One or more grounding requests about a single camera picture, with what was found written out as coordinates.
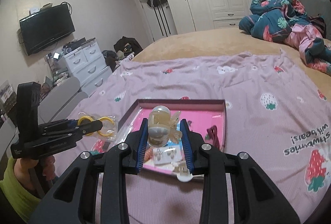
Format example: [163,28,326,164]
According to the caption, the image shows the left hand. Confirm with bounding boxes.
[13,156,55,192]

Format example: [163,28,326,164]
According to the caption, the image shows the black wall television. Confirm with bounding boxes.
[19,4,75,55]

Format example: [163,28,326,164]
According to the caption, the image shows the pearl bow earrings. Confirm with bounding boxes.
[153,146,182,165]

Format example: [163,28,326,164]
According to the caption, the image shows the teal floral crumpled quilt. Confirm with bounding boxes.
[239,0,330,75]

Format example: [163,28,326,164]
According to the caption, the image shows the white drawer cabinet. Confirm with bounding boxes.
[58,38,112,96]

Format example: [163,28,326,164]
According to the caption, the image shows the pink strawberry print blanket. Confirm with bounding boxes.
[70,52,330,222]

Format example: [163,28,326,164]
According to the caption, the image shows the yellow hoop earrings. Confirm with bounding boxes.
[77,111,120,142]

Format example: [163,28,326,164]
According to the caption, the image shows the shallow box with pink book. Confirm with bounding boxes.
[115,97,227,177]

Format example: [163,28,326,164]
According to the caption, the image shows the cream cloud claw clip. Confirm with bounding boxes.
[173,166,204,183]

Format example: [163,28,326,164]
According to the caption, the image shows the maroon snap hair clip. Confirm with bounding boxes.
[205,125,224,151]

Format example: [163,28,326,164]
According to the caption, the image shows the dark clothes pile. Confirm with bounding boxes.
[102,37,143,71]

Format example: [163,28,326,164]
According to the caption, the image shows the bagged pearl ball earrings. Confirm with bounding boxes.
[148,105,182,147]

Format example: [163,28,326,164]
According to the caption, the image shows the grey headboard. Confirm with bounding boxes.
[299,0,331,40]

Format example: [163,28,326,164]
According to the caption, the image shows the grey chair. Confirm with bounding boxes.
[38,77,88,124]

